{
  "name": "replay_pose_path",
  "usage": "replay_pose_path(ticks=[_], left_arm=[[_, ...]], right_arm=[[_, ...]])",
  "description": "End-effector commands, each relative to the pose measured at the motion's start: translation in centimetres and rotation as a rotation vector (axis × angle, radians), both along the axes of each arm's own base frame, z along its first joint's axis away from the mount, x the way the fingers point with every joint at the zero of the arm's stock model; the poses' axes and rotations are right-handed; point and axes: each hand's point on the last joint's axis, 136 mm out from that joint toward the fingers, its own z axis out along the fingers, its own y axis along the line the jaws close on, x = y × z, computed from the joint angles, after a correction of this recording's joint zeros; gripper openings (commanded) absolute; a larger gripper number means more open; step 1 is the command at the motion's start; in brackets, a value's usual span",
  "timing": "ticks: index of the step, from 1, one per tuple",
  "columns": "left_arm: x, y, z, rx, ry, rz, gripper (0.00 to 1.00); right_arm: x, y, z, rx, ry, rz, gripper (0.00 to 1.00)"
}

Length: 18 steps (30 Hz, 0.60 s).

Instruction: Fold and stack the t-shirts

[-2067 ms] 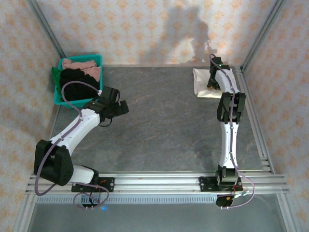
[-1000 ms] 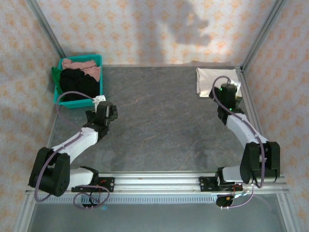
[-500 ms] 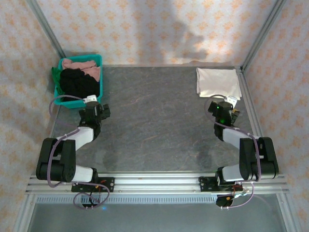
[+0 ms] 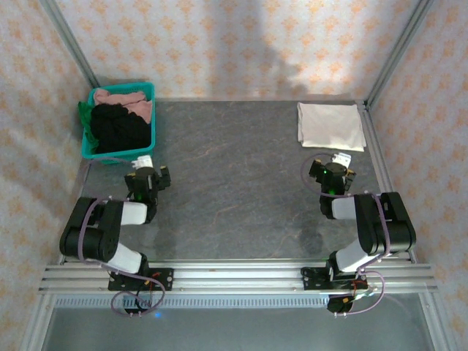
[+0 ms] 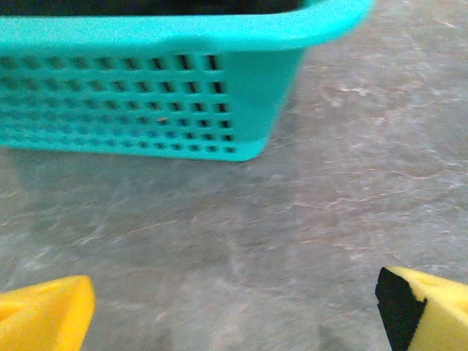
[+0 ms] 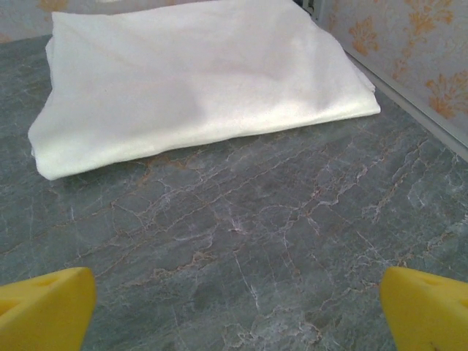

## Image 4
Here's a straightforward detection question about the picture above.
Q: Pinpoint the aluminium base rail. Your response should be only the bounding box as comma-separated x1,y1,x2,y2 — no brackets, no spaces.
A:
38,260,439,295

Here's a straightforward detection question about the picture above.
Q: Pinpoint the white printed t-shirt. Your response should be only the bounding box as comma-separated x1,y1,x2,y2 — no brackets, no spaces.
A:
296,101,366,153

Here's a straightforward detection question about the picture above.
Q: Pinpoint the grey slotted cable duct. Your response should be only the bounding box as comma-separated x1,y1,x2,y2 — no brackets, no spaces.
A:
49,295,330,309

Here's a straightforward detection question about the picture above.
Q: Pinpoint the green garment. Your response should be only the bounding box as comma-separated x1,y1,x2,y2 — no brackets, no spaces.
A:
78,102,100,154

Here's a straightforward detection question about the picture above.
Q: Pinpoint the aluminium frame post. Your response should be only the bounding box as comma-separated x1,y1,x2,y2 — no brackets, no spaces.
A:
39,0,102,91
418,292,458,351
18,294,56,351
365,0,438,109

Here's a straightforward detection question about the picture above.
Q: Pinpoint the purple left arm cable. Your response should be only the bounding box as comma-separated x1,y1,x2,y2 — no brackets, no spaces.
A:
78,156,165,318

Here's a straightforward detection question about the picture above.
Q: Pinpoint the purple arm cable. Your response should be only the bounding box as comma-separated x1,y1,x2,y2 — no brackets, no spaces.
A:
78,156,165,318
300,151,389,317

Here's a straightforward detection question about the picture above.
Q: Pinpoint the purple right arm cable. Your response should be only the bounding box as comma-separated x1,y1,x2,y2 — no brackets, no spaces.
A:
300,151,389,317

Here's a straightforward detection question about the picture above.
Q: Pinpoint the black garment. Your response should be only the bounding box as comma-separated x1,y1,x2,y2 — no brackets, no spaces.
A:
90,104,153,154

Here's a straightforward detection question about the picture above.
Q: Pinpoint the pink garment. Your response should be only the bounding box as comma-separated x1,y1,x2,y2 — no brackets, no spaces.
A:
94,89,154,124

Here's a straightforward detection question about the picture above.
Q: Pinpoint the teal plastic basket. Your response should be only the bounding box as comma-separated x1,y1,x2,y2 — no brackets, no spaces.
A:
80,82,157,166

